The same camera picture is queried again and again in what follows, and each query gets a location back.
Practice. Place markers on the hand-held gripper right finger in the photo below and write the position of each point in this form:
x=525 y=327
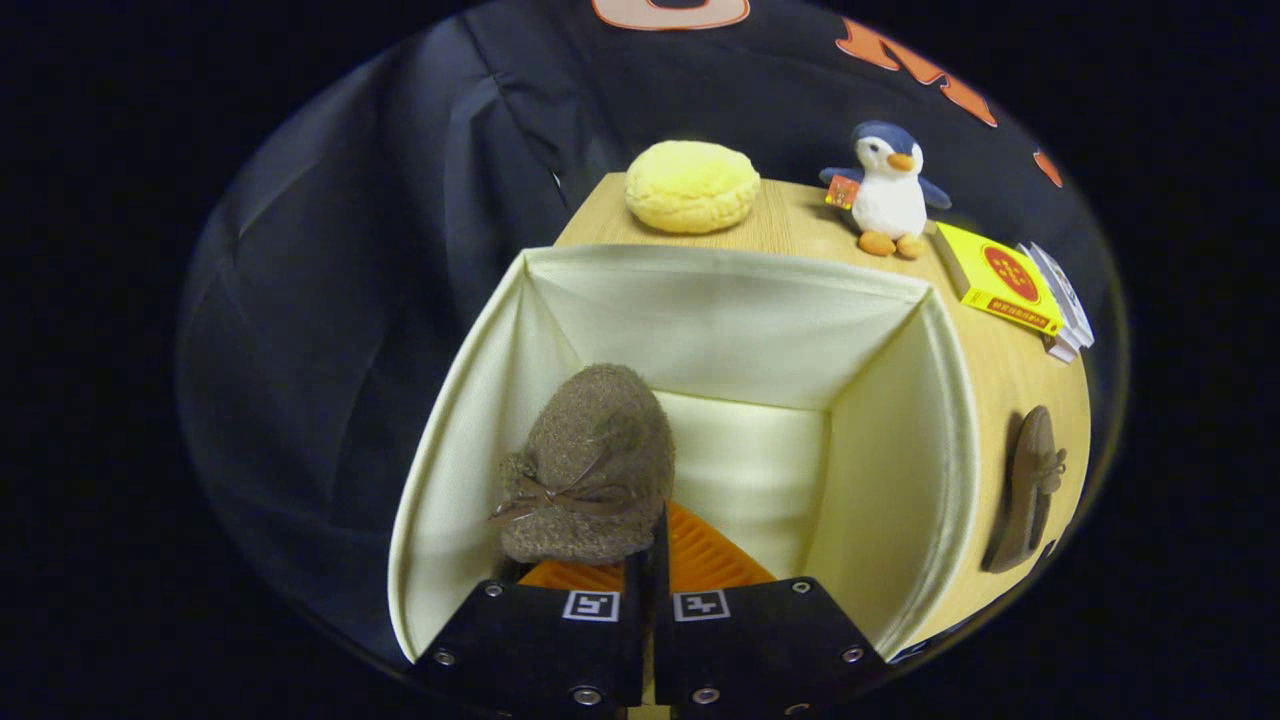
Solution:
x=760 y=640

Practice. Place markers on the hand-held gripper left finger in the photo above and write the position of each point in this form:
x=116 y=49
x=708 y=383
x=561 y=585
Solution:
x=540 y=640

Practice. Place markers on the brown fuzzy shoe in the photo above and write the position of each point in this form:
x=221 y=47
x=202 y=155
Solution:
x=1030 y=480
x=590 y=440

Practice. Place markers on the cream fabric storage box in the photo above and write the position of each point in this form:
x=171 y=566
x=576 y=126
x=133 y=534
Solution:
x=720 y=320

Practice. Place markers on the black backdrop cloth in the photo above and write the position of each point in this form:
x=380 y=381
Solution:
x=350 y=300

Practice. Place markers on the yellow book with red circle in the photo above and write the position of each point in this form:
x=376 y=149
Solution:
x=1000 y=275

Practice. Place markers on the penguin plush toy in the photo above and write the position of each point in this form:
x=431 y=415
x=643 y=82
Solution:
x=888 y=205

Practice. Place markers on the yellow round bun plush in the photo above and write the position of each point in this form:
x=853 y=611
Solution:
x=690 y=185

